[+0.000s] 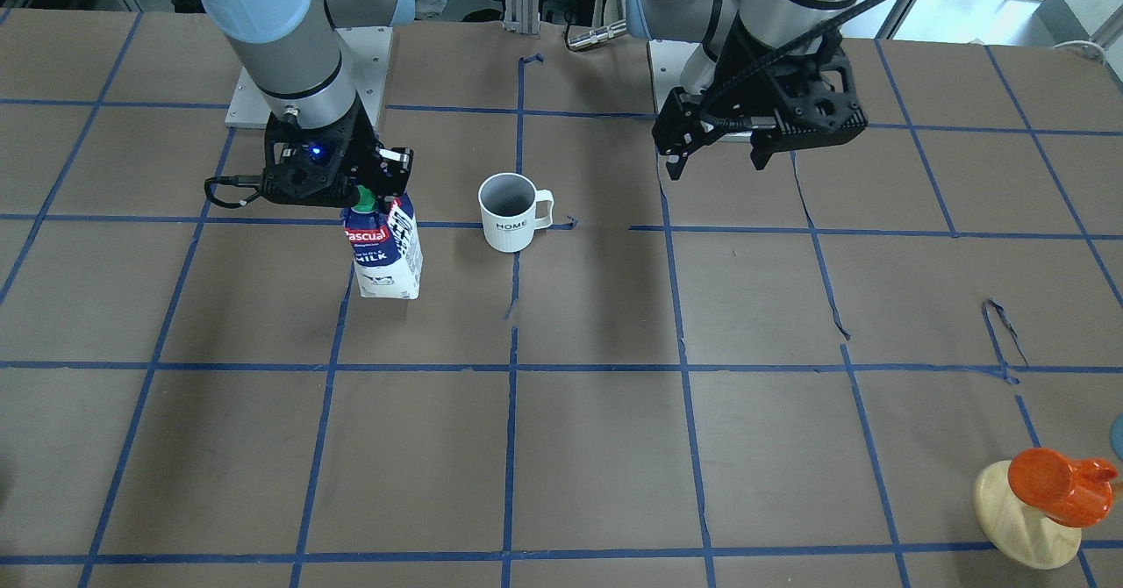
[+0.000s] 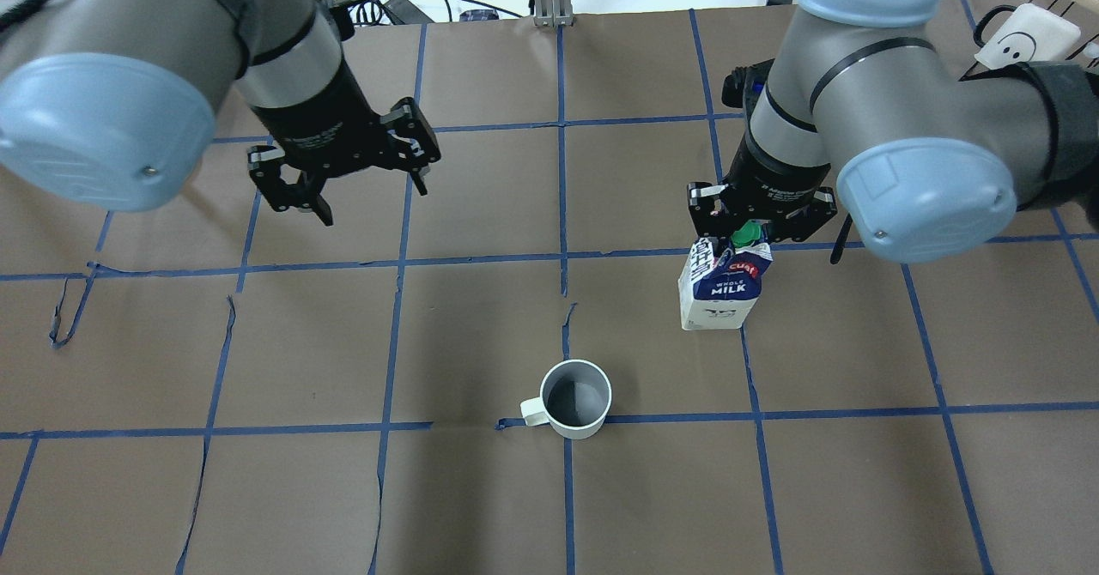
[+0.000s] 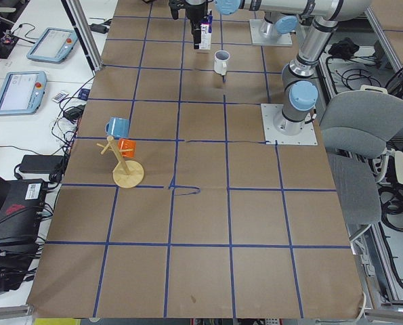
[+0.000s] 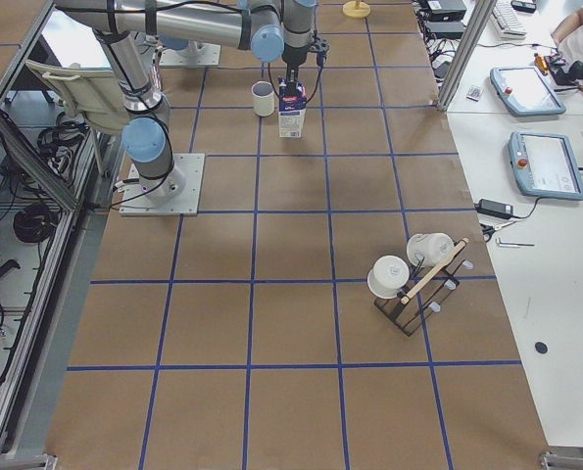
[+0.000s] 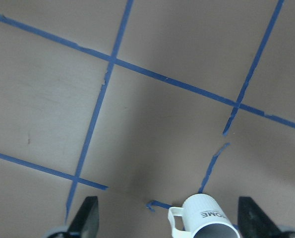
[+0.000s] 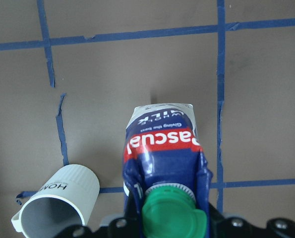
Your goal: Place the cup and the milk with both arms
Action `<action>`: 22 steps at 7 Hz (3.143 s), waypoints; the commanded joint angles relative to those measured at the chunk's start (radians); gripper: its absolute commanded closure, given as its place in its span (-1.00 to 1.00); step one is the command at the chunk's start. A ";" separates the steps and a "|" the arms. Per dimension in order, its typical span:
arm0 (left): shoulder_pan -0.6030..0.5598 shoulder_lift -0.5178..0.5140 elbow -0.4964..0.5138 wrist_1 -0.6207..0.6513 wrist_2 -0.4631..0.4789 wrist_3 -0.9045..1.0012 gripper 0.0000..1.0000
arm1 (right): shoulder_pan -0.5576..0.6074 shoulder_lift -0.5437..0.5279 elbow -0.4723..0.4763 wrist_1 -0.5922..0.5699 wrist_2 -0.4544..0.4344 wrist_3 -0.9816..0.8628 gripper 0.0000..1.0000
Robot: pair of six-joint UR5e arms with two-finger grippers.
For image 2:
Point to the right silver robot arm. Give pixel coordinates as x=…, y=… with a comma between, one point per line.
x=858, y=111

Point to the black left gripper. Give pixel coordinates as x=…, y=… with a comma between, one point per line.
x=322, y=124

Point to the milk carton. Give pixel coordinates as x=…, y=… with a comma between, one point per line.
x=718, y=295

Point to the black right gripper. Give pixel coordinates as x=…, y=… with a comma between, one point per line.
x=773, y=176

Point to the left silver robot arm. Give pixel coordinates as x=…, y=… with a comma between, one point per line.
x=113, y=102

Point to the white ribbed mug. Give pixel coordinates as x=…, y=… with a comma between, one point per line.
x=574, y=398

